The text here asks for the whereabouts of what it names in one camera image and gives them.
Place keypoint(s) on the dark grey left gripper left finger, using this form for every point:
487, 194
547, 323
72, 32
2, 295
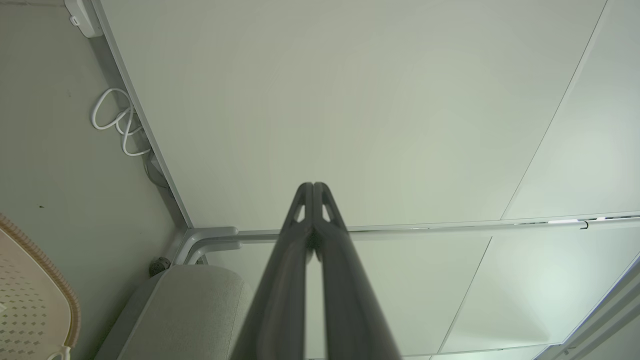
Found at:
280, 300

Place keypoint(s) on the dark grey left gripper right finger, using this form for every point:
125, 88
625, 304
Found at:
350, 310

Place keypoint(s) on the grey fabric sofa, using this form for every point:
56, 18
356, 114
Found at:
185, 315

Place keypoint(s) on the cream laundry basket brown rim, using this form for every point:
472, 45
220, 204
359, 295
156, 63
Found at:
30, 300

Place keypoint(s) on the dark speckled round object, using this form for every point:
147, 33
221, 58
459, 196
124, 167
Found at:
160, 266

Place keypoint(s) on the white metal frame rail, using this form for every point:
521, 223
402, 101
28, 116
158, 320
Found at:
450, 226

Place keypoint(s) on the white power strip box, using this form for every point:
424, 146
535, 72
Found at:
82, 17

